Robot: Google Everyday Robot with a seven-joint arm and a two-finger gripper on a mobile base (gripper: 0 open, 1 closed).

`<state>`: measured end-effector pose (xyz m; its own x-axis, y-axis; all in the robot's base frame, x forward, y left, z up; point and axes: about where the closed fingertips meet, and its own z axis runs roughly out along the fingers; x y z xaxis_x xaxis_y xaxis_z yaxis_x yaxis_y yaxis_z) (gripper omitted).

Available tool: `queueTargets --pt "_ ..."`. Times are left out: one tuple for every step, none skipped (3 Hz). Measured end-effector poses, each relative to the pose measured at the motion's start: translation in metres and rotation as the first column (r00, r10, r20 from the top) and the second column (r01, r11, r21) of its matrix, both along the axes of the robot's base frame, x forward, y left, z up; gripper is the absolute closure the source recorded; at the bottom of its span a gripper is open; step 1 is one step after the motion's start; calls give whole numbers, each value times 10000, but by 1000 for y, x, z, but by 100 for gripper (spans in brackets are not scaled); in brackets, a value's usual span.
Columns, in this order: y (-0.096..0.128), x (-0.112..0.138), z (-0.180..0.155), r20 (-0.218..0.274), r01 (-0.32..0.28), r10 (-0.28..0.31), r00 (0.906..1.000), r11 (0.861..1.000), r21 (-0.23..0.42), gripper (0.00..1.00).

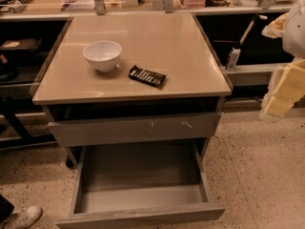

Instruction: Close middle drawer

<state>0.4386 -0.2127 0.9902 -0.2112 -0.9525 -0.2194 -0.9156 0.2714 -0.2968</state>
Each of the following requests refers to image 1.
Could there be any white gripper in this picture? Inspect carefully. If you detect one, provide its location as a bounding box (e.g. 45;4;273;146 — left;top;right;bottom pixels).
259;13;305;123

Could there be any grey drawer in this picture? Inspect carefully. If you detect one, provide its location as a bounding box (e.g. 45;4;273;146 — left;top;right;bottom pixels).
57;139;225;229
49;113;220;147

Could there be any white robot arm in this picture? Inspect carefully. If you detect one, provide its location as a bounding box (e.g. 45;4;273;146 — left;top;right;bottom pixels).
259;0;305;122

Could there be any grey top drawer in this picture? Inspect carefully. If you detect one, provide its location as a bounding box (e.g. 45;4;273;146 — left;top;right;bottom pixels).
49;113;220;147

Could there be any grey drawer cabinet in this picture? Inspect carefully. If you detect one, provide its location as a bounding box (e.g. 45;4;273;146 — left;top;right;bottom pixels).
29;12;234;169

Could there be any black snack bar wrapper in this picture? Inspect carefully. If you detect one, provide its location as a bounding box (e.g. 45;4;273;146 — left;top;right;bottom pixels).
128;65;166;87

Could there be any white ceramic bowl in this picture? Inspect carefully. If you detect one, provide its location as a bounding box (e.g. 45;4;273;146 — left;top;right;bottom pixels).
83;41;122;73

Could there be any dark box on shelf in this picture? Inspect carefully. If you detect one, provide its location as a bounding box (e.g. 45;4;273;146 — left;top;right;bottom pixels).
0;38;41;51

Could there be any white sneaker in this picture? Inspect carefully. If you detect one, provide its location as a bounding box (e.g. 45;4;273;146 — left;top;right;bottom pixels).
0;205;43;229

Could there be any white handled tool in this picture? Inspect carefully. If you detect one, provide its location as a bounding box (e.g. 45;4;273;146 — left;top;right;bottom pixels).
239;14;268;46

